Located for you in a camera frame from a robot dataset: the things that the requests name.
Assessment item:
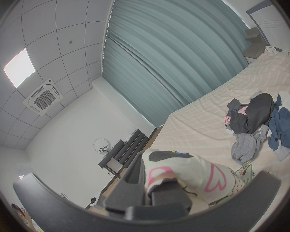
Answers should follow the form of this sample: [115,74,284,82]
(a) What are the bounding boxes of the grey bedside table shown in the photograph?
[243,27,265,58]

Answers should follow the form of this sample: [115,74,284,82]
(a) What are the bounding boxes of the bed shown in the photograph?
[135,0,290,208]

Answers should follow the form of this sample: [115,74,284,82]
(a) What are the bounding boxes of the pile of clothes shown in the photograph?
[224,91,290,165]

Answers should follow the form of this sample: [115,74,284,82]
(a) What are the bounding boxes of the white printed pyjama top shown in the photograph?
[141,149,253,205]

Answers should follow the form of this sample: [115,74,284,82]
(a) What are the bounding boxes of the ceiling air conditioner vent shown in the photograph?
[23,78,64,116]

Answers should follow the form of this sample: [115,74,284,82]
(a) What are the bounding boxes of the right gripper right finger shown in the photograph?
[150,181,193,213]

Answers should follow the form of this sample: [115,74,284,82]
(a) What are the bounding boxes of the white printed pillow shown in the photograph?
[265,45,283,54]

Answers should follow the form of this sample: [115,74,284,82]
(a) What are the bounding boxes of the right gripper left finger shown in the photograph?
[104,151,146,216]

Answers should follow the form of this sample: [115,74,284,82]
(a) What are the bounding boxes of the black chest of drawers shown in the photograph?
[98,129,150,178]

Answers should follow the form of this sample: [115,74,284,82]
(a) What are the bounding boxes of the blue-green curtain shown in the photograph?
[101,0,250,130]

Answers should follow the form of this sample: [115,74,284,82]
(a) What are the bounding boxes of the ceiling light panel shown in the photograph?
[3,48,37,89]

